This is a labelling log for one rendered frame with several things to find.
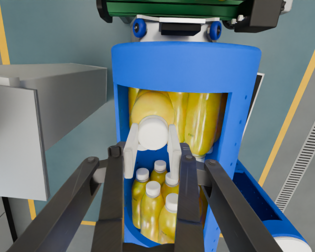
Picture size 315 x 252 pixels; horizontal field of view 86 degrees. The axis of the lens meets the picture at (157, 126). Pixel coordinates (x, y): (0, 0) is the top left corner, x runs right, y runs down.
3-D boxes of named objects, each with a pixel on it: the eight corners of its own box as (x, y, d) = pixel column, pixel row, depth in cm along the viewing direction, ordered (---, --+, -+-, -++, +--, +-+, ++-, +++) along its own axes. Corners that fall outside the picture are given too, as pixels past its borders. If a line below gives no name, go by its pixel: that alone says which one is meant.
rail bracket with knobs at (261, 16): (225, 33, 50) (241, 26, 41) (229, 4, 48) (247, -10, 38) (257, 34, 51) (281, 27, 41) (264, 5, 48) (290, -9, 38)
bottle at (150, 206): (167, 234, 53) (170, 187, 47) (155, 254, 48) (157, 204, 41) (149, 223, 57) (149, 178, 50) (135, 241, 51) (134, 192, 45)
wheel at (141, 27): (140, 36, 43) (146, 37, 44) (140, 16, 41) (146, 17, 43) (131, 38, 46) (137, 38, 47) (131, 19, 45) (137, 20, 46)
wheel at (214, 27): (207, 39, 44) (215, 39, 43) (210, 19, 43) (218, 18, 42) (214, 41, 48) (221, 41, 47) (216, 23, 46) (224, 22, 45)
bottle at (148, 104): (131, 90, 38) (115, 123, 22) (158, 73, 37) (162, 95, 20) (148, 115, 41) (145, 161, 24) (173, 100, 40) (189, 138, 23)
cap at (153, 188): (162, 189, 46) (163, 184, 46) (155, 198, 43) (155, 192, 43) (151, 184, 48) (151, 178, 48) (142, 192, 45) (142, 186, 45)
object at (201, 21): (158, 37, 48) (158, 29, 37) (158, 27, 47) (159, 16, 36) (193, 38, 48) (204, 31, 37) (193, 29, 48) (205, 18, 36)
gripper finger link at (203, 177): (183, 171, 13) (221, 172, 13) (177, 142, 18) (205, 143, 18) (181, 186, 14) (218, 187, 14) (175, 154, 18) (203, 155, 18)
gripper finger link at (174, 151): (173, 151, 14) (181, 152, 14) (169, 123, 21) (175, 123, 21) (170, 180, 16) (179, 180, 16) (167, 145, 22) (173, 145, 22)
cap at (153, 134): (132, 126, 22) (131, 132, 20) (158, 111, 21) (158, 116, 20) (148, 147, 23) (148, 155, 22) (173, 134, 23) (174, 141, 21)
